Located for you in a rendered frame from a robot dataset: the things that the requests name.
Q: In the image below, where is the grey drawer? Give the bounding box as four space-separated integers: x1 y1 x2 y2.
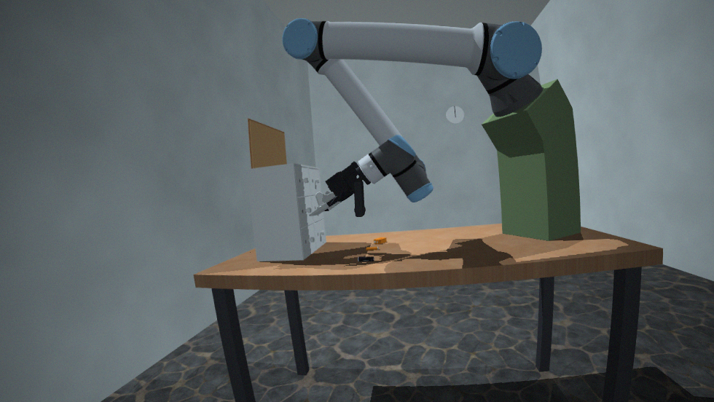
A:
314 219 326 248
309 168 321 194
297 196 313 227
311 195 323 221
294 166 310 195
301 224 316 257

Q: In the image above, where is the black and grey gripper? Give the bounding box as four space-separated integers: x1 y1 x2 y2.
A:
310 162 371 216

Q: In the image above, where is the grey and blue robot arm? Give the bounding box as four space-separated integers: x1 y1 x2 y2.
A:
282 18 543 202

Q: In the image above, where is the white chest of drawers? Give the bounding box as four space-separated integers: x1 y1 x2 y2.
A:
247 163 326 261

